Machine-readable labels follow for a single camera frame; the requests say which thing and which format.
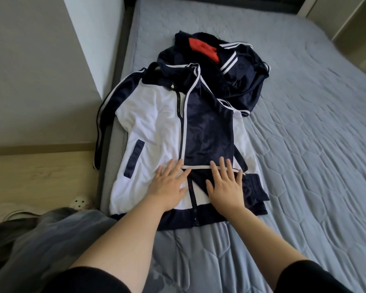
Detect person's right hand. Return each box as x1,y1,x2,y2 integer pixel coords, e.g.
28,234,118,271
205,156,246,218

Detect person's left hand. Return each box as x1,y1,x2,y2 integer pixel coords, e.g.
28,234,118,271
144,158,194,213

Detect white and navy garment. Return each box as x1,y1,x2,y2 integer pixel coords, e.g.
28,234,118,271
93,61,272,231

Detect grey quilted bed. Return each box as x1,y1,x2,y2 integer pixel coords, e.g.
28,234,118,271
98,0,366,293

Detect red and navy sports jacket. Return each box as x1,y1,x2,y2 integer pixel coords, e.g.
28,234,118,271
157,30,272,117

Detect person's left forearm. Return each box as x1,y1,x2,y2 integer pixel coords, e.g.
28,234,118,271
69,201,173,293

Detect person's right forearm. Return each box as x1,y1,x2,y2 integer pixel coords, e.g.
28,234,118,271
224,207,310,292

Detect dark grey upholstered headboard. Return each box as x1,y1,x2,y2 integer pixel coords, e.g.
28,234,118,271
125,0,307,15

